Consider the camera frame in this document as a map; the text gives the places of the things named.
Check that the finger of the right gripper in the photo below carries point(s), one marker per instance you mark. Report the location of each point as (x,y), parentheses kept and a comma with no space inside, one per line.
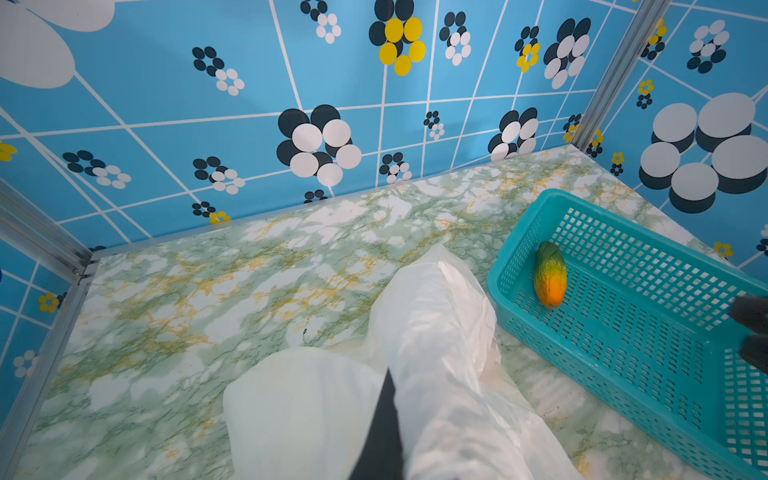
(750,312)
(754,351)

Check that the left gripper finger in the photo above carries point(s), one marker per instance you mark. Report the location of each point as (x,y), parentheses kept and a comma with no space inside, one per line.
(382,453)

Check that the white plastic bag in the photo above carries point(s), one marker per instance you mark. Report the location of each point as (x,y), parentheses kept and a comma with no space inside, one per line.
(305,412)

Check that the teal plastic basket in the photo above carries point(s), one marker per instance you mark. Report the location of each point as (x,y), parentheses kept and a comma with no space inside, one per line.
(644,326)

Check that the green orange papaya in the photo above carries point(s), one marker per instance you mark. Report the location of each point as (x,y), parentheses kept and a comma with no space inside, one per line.
(550,275)

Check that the right aluminium corner post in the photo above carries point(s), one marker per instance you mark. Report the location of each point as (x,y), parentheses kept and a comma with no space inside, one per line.
(619,69)

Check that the aluminium corner post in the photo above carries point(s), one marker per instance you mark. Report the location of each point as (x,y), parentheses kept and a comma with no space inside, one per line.
(29,229)
(619,69)

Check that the left aluminium corner post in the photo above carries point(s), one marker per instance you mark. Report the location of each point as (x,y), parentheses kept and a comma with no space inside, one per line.
(29,229)

